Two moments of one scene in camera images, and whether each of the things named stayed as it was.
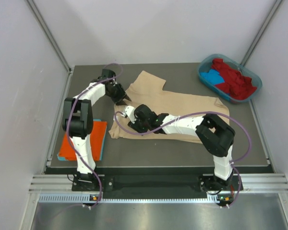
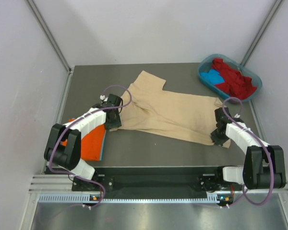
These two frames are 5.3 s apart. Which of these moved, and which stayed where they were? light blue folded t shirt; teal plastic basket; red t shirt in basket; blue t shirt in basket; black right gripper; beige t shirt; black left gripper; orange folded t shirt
Moved: black right gripper; beige t shirt; black left gripper
Stayed: red t shirt in basket; teal plastic basket; light blue folded t shirt; orange folded t shirt; blue t shirt in basket
